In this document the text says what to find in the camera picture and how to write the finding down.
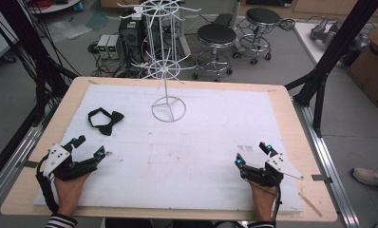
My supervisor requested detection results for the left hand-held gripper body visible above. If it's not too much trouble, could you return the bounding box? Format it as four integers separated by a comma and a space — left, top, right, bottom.
42, 143, 99, 182

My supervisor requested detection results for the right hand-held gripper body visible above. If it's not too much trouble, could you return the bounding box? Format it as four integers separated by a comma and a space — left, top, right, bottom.
240, 152, 305, 188

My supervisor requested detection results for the person's right hand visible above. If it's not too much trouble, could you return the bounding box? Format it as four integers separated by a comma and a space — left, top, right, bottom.
250, 181, 278, 223

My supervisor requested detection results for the person's left hand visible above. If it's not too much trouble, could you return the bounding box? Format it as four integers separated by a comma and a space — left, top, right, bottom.
53, 172, 90, 219

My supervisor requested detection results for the black bow tie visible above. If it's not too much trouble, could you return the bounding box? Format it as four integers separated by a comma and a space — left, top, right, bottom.
87, 106, 125, 137

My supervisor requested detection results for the white foam mat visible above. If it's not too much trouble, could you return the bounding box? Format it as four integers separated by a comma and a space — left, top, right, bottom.
32, 83, 306, 214

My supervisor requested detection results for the thin wooden stick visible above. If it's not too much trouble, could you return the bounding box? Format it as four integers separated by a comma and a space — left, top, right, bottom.
297, 191, 324, 219

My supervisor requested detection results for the white shoe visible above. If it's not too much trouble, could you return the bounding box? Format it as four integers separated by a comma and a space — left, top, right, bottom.
350, 167, 378, 192

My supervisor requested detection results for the grey bench power supply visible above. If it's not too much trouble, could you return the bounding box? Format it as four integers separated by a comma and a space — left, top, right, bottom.
96, 33, 111, 60
106, 33, 123, 61

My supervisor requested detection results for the white platform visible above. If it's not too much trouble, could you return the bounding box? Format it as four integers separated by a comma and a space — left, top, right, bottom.
293, 21, 378, 66

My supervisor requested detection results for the black computer tower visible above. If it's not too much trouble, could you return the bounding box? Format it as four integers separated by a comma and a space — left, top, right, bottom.
118, 17, 148, 64

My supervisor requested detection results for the black round stool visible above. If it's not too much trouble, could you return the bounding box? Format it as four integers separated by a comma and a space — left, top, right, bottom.
232, 7, 282, 67
192, 23, 238, 83

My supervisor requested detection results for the brown cardboard box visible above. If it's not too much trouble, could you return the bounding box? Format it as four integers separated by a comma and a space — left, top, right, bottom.
346, 21, 378, 112

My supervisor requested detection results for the thin black cable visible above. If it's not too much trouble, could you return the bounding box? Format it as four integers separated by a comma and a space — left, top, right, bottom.
243, 177, 283, 226

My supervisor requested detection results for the black sleeved cable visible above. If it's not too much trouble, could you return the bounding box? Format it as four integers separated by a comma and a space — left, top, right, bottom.
35, 154, 61, 214

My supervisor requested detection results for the aluminium rail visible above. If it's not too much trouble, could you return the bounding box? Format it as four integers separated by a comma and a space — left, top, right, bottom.
0, 107, 57, 215
292, 100, 363, 228

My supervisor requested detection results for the black metal frame stand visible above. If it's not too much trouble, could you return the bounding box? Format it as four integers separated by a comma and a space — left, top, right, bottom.
284, 0, 378, 139
0, 0, 79, 188

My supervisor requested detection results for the white wire display rack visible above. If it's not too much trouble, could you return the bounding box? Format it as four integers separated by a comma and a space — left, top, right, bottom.
116, 0, 202, 124

